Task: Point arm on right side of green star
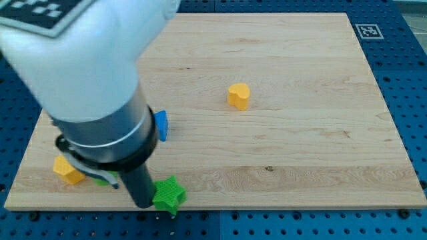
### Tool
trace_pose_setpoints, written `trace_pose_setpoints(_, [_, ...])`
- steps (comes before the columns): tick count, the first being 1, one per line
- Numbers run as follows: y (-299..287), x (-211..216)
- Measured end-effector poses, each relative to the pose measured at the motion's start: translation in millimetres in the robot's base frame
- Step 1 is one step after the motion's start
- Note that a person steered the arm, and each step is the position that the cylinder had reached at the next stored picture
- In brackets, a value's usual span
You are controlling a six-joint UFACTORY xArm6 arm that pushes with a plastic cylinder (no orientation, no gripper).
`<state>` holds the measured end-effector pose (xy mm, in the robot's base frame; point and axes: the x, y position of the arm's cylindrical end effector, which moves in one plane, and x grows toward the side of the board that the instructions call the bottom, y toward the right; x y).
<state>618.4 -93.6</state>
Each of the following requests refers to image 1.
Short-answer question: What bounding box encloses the fiducial tag on arm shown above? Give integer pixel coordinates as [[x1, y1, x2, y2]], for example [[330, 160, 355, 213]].
[[1, 0, 94, 38]]

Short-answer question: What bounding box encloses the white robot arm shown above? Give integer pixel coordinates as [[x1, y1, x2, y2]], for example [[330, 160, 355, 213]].
[[1, 0, 180, 163]]

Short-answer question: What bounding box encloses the green block behind arm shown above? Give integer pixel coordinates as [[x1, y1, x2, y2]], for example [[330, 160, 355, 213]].
[[92, 171, 118, 186]]

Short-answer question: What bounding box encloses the green star block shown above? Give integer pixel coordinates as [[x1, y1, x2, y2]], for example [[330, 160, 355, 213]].
[[152, 175, 187, 215]]

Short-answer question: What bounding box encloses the yellow heart block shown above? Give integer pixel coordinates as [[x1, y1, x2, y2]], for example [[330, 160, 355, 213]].
[[227, 83, 251, 111]]

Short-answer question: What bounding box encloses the wooden board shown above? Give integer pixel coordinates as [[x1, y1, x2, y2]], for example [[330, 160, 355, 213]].
[[4, 12, 427, 212]]

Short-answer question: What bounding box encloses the blue block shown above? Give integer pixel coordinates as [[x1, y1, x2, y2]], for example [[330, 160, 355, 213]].
[[154, 110, 169, 142]]

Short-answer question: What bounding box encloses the black cylindrical pointer tool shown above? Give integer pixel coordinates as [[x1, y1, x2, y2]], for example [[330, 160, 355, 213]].
[[119, 163, 155, 209]]

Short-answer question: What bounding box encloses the yellow hexagon block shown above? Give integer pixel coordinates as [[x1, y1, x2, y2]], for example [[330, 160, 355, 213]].
[[53, 155, 86, 185]]

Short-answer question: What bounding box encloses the white fiducial tag on table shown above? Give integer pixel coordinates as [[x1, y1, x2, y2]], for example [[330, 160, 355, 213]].
[[355, 23, 384, 39]]

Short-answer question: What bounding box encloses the grey cable at tool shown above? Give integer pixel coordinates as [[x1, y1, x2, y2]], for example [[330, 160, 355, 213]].
[[55, 134, 120, 190]]

